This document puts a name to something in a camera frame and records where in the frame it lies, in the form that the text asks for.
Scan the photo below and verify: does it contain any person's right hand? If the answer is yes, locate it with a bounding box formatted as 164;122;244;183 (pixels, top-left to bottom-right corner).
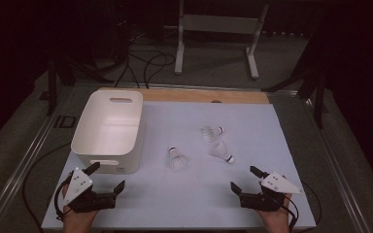
258;192;294;233

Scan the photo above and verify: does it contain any hand-held gripper black cable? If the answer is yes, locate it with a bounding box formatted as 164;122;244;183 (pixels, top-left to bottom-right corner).
283;193;301;233
53;173;74;222

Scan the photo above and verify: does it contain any pale blue table mat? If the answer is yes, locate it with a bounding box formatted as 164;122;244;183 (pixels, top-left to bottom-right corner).
41;100;317;231

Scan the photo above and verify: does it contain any black floor cable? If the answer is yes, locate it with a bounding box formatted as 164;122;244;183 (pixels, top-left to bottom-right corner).
300;181;322;231
21;142;72;233
143;52;177;89
114;52;141;89

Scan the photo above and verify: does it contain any left hand-held gripper black cable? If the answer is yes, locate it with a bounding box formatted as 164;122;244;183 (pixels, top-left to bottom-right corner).
53;173;74;222

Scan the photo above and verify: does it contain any white metal stand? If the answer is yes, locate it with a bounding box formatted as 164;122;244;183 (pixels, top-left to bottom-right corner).
163;0;270;81

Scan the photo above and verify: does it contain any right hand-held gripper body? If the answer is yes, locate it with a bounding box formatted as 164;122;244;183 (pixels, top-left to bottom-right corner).
239;172;305;214

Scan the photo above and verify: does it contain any person's left hand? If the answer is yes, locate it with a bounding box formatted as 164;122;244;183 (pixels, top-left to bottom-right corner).
61;185;100;233

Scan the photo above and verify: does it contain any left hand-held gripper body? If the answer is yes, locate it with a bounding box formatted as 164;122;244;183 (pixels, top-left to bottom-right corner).
61;167;118;215

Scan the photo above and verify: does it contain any white plastic storage bin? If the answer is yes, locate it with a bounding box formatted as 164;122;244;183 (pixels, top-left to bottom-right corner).
70;89;145;175

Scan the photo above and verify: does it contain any right hand-held gripper black cable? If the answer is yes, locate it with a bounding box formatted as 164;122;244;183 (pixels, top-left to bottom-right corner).
283;193;301;233

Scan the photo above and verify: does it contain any black metal stand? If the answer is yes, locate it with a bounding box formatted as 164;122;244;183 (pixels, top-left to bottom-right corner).
47;54;115;117
261;28;329;130

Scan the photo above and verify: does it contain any aluminium frame rail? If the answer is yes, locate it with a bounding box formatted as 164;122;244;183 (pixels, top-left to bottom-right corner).
0;84;76;233
302;95;372;233

